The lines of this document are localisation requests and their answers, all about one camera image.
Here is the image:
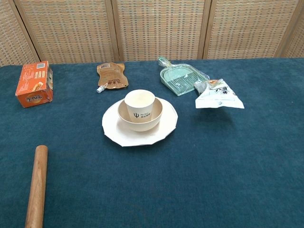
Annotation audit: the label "orange snack box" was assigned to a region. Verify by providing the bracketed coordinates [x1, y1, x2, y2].
[15, 60, 54, 109]

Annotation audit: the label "teal tablecloth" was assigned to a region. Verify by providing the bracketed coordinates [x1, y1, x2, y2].
[0, 56, 304, 228]

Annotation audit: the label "white paper cup with logo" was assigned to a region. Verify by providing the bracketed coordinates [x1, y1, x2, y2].
[124, 89, 156, 124]

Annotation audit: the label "white snack bag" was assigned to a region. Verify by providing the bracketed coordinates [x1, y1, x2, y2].
[193, 78, 245, 110]

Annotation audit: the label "wooden rolling pin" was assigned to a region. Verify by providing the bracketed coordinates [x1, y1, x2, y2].
[25, 145, 48, 228]

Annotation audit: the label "beige bowl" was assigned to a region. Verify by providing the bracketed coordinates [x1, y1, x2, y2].
[117, 97, 164, 133]

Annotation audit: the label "white paper plate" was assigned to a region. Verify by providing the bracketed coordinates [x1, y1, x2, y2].
[102, 96, 179, 147]

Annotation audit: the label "woven rattan folding screen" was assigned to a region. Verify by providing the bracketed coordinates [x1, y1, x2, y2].
[0, 0, 304, 67]

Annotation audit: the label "brown spouted drink pouch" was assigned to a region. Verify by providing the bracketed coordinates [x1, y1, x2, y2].
[95, 62, 129, 94]

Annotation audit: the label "green plastic dustpan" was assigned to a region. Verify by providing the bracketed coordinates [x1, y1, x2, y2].
[158, 56, 210, 96]

